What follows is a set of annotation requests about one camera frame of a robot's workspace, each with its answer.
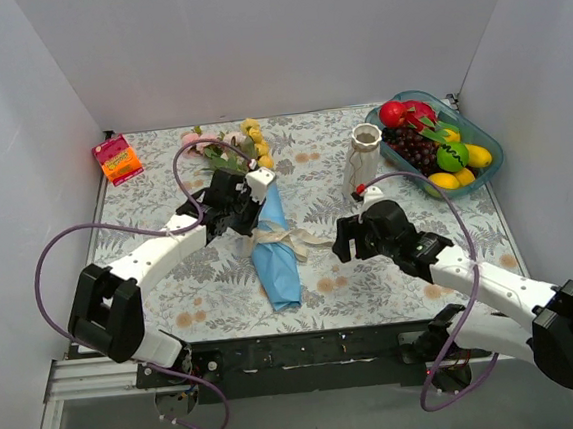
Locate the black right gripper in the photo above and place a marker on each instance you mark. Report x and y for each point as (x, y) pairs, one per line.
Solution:
(351, 242)

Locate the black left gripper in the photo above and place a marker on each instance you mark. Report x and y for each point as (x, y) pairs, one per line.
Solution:
(248, 213)

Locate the cream ribbon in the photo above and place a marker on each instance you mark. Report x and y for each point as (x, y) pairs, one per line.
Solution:
(299, 241)

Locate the blue wrapping paper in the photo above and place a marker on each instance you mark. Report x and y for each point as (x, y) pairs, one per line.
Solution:
(275, 263)

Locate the artificial flower bouquet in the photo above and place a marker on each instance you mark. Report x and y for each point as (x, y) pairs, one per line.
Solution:
(232, 149)

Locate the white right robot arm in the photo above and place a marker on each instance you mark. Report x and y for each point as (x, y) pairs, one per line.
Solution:
(531, 321)

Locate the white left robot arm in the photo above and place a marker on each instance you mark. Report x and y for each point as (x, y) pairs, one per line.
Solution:
(107, 313)

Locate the white ribbed ceramic vase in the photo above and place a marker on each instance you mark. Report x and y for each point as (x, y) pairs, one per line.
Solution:
(361, 162)

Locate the floral patterned table mat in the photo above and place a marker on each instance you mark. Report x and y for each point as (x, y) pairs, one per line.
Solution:
(215, 294)

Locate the yellow lemon front left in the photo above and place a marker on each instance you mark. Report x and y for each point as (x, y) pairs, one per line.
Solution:
(445, 180)

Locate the yellow lemon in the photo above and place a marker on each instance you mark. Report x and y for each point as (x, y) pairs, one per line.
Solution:
(464, 177)
(445, 180)
(451, 136)
(478, 156)

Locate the dark purple grape bunch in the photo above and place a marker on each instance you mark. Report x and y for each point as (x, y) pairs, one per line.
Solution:
(415, 149)

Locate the red apple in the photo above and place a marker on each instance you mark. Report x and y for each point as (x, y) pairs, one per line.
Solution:
(392, 114)

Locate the yellow lemon front right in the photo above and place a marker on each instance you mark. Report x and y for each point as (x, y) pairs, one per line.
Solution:
(464, 177)

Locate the pink dragon fruit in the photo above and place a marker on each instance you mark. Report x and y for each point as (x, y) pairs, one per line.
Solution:
(419, 116)

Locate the yellow lemon back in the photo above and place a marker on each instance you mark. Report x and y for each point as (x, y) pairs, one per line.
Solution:
(451, 136)

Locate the orange pink snack box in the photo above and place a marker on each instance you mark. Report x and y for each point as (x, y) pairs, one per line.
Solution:
(117, 159)

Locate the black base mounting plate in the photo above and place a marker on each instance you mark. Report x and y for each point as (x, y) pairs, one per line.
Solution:
(366, 356)

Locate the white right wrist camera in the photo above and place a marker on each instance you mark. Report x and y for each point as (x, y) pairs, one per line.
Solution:
(368, 196)

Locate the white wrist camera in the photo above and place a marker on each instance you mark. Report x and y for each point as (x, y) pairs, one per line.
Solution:
(368, 196)
(258, 182)

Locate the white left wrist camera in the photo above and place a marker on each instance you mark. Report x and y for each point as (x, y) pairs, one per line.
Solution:
(258, 182)

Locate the aluminium rail frame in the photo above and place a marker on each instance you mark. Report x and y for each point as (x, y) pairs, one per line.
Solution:
(90, 378)

